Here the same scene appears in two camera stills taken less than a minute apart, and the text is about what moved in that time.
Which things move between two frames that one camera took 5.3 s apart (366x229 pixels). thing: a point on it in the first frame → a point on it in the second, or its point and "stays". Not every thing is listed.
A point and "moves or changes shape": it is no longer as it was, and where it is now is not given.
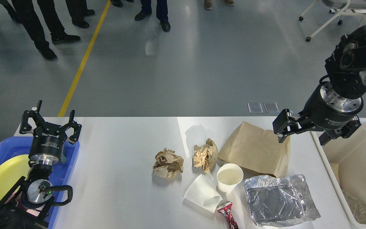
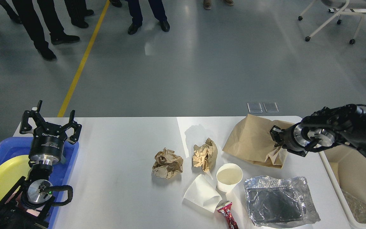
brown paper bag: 257,149 moves or changes shape
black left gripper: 47,144 stays
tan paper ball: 205,156 stays
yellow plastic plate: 5,176 stays
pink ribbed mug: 32,211 stays
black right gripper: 324,109 → 290,143
